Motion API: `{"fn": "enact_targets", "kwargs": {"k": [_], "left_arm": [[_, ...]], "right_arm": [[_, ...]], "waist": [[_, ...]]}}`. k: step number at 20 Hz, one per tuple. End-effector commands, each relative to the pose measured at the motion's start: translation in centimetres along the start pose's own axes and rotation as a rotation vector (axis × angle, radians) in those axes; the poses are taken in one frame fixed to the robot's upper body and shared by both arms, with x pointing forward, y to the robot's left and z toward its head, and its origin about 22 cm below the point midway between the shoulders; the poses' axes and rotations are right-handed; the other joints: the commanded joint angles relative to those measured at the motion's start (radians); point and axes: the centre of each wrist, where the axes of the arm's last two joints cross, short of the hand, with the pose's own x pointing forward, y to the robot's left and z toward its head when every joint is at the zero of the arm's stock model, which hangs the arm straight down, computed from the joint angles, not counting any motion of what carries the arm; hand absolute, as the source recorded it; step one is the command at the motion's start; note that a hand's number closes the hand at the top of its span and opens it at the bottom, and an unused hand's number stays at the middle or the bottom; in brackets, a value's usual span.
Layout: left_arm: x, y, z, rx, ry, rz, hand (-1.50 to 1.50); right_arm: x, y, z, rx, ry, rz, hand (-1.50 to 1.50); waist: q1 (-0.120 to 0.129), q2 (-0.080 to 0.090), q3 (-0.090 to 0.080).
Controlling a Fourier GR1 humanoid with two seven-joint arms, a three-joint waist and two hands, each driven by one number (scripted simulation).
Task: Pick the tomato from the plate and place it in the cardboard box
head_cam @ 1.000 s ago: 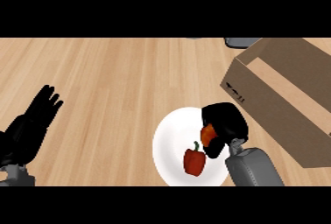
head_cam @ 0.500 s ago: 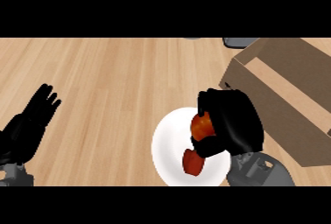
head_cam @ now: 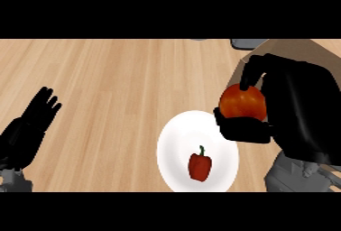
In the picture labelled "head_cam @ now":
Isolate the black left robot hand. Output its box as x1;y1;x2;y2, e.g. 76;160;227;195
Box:
0;86;63;172

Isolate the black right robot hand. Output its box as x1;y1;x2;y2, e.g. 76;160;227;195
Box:
210;53;341;166

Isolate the red tomato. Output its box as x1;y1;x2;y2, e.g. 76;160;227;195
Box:
218;83;267;122

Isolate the brown cardboard box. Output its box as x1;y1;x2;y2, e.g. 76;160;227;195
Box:
225;39;341;91

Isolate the white plate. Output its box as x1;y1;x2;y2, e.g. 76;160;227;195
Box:
156;110;240;193

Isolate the dark grey object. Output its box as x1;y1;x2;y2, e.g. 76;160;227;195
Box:
228;39;268;51

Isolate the red bell pepper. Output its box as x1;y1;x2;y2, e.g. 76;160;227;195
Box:
187;144;212;183

